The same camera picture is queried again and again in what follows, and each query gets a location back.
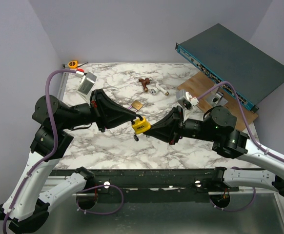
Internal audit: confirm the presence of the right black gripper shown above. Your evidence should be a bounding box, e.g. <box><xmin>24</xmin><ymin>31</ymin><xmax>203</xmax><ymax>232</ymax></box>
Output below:
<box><xmin>143</xmin><ymin>106</ymin><xmax>217</xmax><ymax>146</ymax></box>

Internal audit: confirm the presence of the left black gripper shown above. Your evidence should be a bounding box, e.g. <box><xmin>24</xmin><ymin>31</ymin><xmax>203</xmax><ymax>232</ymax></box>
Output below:
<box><xmin>60</xmin><ymin>88</ymin><xmax>137</xmax><ymax>131</ymax></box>

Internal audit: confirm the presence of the yellow padlock with keys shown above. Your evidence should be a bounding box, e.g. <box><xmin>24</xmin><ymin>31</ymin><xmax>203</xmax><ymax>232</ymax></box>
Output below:
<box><xmin>131</xmin><ymin>117</ymin><xmax>151</xmax><ymax>141</ymax></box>

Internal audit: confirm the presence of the small brass long-shackle padlock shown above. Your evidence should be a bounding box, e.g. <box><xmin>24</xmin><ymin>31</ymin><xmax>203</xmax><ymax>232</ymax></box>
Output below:
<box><xmin>128</xmin><ymin>100</ymin><xmax>143</xmax><ymax>112</ymax></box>

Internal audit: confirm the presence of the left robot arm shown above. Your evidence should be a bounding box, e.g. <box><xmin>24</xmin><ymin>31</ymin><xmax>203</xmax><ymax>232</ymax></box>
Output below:
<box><xmin>0</xmin><ymin>89</ymin><xmax>138</xmax><ymax>234</ymax></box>

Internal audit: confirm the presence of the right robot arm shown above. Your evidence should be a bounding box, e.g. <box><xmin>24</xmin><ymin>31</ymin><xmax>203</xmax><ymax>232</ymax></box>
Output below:
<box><xmin>144</xmin><ymin>106</ymin><xmax>284</xmax><ymax>197</ymax></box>

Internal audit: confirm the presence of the white faucet tap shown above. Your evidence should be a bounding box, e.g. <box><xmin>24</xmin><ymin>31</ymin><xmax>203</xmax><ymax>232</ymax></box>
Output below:
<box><xmin>150</xmin><ymin>82</ymin><xmax>169</xmax><ymax>96</ymax></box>

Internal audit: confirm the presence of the brown faucet tap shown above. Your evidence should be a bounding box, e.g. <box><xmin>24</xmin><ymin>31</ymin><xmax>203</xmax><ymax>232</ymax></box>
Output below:
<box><xmin>138</xmin><ymin>78</ymin><xmax>152</xmax><ymax>92</ymax></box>

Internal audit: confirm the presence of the wooden board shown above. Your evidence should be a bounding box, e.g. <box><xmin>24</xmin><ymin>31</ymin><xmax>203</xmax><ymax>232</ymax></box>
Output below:
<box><xmin>178</xmin><ymin>72</ymin><xmax>258</xmax><ymax>135</ymax></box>

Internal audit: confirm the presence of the orange tape measure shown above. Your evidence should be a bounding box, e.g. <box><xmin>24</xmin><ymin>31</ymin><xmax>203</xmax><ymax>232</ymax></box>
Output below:
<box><xmin>67</xmin><ymin>60</ymin><xmax>88</xmax><ymax>69</ymax></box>

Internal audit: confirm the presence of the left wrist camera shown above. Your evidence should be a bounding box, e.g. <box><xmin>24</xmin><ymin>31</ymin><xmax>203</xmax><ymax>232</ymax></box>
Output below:
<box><xmin>75</xmin><ymin>69</ymin><xmax>97</xmax><ymax>104</ymax></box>

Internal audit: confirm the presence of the metal switch stand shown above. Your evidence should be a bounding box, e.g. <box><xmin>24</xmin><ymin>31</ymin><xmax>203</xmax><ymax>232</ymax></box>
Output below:
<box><xmin>205</xmin><ymin>87</ymin><xmax>228</xmax><ymax>107</ymax></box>

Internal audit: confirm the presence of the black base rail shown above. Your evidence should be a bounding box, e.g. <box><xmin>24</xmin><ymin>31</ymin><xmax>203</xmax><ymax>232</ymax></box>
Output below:
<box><xmin>49</xmin><ymin>168</ymin><xmax>279</xmax><ymax>203</ymax></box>

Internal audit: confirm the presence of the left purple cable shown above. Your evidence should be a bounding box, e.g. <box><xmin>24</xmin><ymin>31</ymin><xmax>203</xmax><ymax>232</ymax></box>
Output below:
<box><xmin>2</xmin><ymin>69</ymin><xmax>124</xmax><ymax>234</ymax></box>

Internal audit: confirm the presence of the purple cable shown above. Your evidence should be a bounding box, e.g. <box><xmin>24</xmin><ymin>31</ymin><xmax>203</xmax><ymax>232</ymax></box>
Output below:
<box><xmin>197</xmin><ymin>81</ymin><xmax>284</xmax><ymax>212</ymax></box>
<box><xmin>2</xmin><ymin>69</ymin><xmax>124</xmax><ymax>234</ymax></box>

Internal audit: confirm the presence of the teal network switch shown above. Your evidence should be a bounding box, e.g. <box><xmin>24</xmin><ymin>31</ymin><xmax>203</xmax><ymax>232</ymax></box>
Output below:
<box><xmin>175</xmin><ymin>23</ymin><xmax>284</xmax><ymax>113</ymax></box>

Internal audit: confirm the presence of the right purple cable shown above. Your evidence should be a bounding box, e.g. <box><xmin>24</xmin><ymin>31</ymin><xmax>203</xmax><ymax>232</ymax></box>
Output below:
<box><xmin>197</xmin><ymin>81</ymin><xmax>284</xmax><ymax>212</ymax></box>

